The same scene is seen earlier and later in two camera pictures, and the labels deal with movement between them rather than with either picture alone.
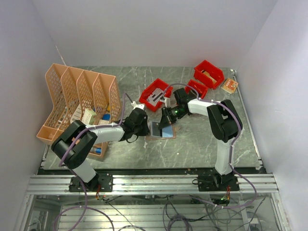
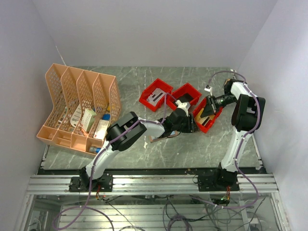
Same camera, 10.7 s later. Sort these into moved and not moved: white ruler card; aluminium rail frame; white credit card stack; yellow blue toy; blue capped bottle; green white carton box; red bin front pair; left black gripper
Moved: red bin front pair; left black gripper
Not moved: green white carton box; blue capped bottle; white ruler card; aluminium rail frame; yellow blue toy; white credit card stack
